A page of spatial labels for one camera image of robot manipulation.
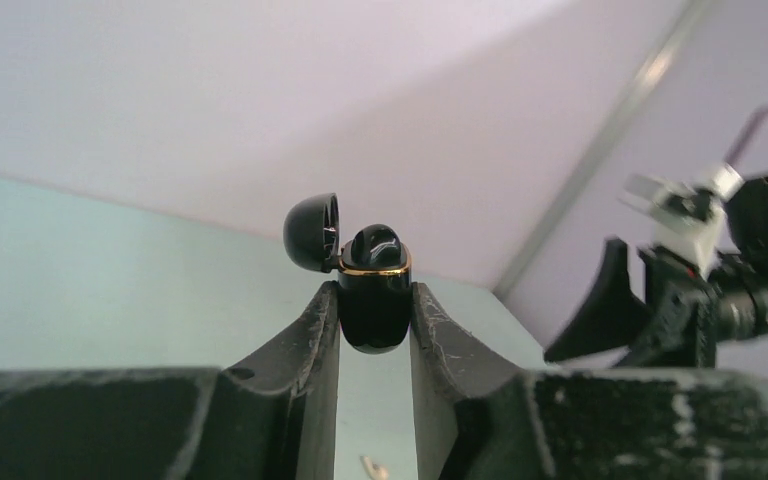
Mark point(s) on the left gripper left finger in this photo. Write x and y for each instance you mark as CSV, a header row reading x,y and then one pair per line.
x,y
271,415

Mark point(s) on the black charging case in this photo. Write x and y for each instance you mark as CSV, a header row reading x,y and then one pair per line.
x,y
374,306

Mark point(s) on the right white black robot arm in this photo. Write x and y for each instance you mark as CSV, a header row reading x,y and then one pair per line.
x,y
740,278

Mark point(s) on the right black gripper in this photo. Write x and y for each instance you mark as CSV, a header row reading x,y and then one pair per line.
x,y
676,328

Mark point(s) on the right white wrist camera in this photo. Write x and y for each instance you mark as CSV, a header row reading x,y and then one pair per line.
x,y
689,218

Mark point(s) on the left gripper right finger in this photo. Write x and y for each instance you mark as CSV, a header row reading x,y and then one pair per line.
x,y
479,416

